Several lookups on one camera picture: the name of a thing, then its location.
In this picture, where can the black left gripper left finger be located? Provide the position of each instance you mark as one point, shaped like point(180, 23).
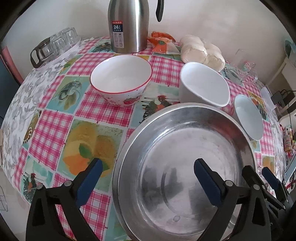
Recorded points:
point(43, 221)

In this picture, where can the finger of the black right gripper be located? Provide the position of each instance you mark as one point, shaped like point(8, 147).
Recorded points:
point(276, 209)
point(278, 187)

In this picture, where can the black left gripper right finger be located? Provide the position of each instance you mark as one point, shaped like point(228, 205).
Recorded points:
point(252, 222)

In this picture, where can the small light blue bowl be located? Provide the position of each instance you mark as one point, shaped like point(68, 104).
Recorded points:
point(247, 114)

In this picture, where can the white ceramic bowl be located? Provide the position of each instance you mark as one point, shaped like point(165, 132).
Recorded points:
point(201, 84)

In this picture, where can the smartphone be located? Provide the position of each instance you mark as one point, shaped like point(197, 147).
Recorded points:
point(290, 169)

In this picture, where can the colourful snack package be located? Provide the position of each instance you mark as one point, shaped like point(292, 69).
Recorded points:
point(287, 138)

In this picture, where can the black charger plug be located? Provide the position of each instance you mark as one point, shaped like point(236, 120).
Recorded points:
point(277, 98)

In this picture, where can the white power strip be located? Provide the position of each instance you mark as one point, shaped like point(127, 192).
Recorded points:
point(267, 98)

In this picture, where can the clear glass mug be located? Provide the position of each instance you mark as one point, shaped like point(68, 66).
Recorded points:
point(241, 69)

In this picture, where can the strawberry pattern ceramic bowl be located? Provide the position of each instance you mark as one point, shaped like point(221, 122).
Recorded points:
point(121, 80)

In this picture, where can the bag of white buns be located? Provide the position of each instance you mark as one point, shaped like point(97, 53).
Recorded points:
point(194, 49)

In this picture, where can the upturned drinking glass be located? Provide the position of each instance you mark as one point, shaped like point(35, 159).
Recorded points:
point(70, 36)

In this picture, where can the orange snack packet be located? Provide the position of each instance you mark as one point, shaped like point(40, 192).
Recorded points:
point(163, 43)

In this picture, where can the stainless steel thermos jug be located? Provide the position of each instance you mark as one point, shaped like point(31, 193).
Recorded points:
point(128, 22)

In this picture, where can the glass teapot black handle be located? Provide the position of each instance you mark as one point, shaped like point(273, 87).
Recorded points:
point(45, 52)

